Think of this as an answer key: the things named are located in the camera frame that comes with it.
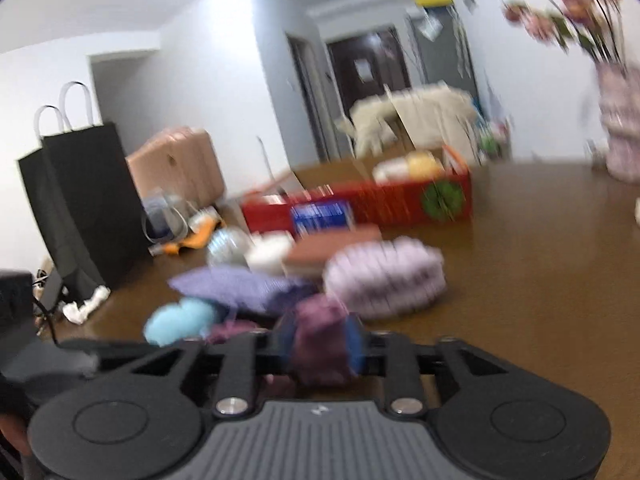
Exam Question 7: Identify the light blue cloth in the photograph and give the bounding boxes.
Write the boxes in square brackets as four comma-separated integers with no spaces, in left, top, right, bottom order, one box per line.
[143,297,218,347]

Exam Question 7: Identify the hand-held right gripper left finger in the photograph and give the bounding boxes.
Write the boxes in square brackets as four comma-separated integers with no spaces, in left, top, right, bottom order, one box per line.
[120,317,298,418]

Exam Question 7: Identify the pink flower bouquet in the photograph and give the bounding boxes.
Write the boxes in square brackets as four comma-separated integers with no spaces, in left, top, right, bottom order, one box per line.
[501,0,628,68]

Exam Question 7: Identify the cream coat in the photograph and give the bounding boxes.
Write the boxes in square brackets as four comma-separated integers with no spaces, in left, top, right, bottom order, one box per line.
[334,85,476,159]

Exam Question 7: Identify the black paper bag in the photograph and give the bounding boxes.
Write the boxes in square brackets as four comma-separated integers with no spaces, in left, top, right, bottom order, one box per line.
[17,81,154,292]

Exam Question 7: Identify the pink patterned vase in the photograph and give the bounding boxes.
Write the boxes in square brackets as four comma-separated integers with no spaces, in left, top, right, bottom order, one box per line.
[596,62,640,184]

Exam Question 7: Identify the pink fabric rolls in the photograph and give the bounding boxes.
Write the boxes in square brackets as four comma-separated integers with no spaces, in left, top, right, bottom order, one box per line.
[322,237,447,320]

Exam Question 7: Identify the dark brown door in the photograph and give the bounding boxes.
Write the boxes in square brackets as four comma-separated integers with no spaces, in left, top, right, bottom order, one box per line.
[326,25,412,107]

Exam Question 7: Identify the brown flat box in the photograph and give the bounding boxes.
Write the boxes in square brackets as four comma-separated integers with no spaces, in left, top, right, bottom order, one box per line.
[284,226,383,278]

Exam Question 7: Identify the purple satin scrunchie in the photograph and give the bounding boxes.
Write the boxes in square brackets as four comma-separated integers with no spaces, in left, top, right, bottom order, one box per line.
[291,294,354,387]

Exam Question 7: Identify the yellow sponge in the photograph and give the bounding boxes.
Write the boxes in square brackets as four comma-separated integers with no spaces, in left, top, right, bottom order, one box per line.
[406,151,447,182]

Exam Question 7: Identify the blue tissue pack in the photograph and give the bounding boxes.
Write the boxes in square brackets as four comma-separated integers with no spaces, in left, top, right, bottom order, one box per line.
[290,201,355,237]

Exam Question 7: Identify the pink suitcase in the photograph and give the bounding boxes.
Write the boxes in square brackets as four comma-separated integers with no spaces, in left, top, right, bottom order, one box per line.
[125,127,227,209]

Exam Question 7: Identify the printed cardboard box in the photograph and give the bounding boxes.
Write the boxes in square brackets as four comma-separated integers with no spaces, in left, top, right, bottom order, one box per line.
[241,145,473,235]

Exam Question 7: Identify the iridescent white soft bag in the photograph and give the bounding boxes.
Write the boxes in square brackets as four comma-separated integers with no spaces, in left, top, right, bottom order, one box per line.
[206,226,252,267]

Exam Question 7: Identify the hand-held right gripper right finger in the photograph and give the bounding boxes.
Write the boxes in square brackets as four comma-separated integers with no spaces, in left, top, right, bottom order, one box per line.
[345,316,507,418]

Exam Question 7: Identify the orange cloth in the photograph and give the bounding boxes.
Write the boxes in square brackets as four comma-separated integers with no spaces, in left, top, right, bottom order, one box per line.
[161,216,222,255]

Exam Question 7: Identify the grey fridge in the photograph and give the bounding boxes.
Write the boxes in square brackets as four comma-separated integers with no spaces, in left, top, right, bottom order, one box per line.
[409,2,480,107]

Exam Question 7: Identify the purple cloth pouch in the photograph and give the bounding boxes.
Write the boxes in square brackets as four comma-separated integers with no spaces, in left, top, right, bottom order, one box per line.
[168,266,306,313]

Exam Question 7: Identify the white paper roll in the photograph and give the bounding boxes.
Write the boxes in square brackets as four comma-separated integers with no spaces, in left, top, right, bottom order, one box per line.
[246,236,295,277]

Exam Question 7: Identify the small clear plastic bag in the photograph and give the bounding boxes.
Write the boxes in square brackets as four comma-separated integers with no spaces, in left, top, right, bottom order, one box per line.
[416,9,444,42]

